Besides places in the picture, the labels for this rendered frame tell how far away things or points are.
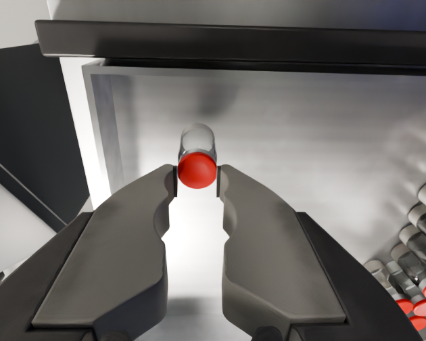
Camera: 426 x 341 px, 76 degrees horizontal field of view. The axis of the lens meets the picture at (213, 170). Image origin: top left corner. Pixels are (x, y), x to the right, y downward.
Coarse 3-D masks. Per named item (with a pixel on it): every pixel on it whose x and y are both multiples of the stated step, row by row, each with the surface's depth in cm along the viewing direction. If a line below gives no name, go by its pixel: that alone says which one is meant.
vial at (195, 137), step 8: (192, 128) 16; (200, 128) 16; (208, 128) 17; (184, 136) 16; (192, 136) 15; (200, 136) 15; (208, 136) 16; (184, 144) 15; (192, 144) 14; (200, 144) 14; (208, 144) 15; (184, 152) 14; (208, 152) 14; (216, 152) 15; (216, 160) 15
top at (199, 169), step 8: (192, 152) 13; (200, 152) 13; (184, 160) 13; (192, 160) 13; (200, 160) 13; (208, 160) 13; (184, 168) 14; (192, 168) 14; (200, 168) 14; (208, 168) 14; (184, 176) 14; (192, 176) 14; (200, 176) 14; (208, 176) 14; (184, 184) 14; (192, 184) 14; (200, 184) 14; (208, 184) 14
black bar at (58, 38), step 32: (64, 32) 15; (96, 32) 15; (128, 32) 15; (160, 32) 15; (192, 32) 15; (224, 32) 15; (256, 32) 15; (288, 32) 15; (320, 32) 15; (352, 32) 15; (384, 32) 15; (416, 32) 16; (384, 64) 16; (416, 64) 16
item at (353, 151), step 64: (128, 64) 15; (192, 64) 16; (256, 64) 17; (128, 128) 19; (256, 128) 20; (320, 128) 20; (384, 128) 20; (192, 192) 22; (320, 192) 23; (384, 192) 23; (192, 256) 25; (384, 256) 27; (192, 320) 29
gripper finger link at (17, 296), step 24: (72, 240) 8; (24, 264) 7; (48, 264) 7; (0, 288) 6; (24, 288) 6; (48, 288) 6; (0, 312) 6; (24, 312) 6; (0, 336) 5; (24, 336) 5; (48, 336) 5; (72, 336) 6
